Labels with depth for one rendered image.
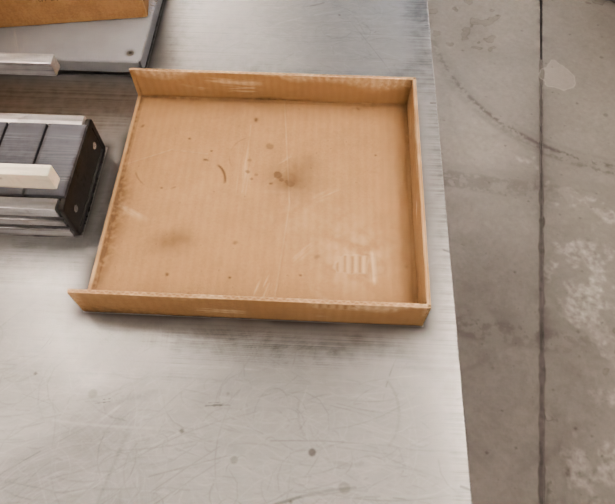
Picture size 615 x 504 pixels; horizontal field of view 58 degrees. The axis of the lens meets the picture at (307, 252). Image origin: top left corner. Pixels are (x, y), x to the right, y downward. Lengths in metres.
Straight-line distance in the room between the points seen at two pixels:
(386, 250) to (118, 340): 0.25
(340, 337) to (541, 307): 1.07
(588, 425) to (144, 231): 1.15
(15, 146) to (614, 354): 1.34
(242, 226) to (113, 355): 0.16
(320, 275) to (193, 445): 0.18
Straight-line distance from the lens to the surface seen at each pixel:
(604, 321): 1.57
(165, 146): 0.61
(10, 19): 0.76
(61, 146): 0.58
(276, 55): 0.69
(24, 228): 0.58
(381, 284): 0.51
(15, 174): 0.52
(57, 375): 0.52
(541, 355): 1.47
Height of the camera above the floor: 1.29
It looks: 61 degrees down
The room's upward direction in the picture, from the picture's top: straight up
